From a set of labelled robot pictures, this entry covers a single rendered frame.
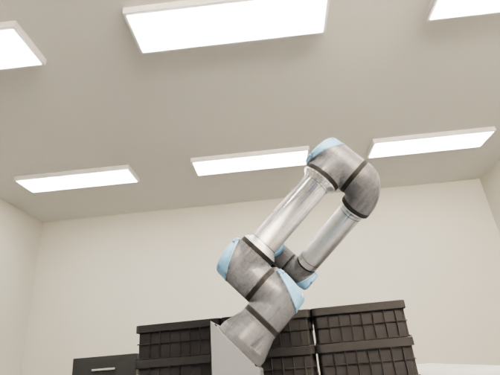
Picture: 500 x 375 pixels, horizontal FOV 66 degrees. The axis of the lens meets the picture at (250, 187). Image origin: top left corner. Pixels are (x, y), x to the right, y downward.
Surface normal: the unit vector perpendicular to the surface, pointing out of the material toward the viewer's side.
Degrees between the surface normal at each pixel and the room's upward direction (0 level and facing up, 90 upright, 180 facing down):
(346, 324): 90
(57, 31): 180
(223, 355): 90
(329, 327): 90
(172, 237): 90
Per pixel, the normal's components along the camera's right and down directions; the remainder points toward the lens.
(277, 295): 0.00, -0.34
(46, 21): 0.07, 0.91
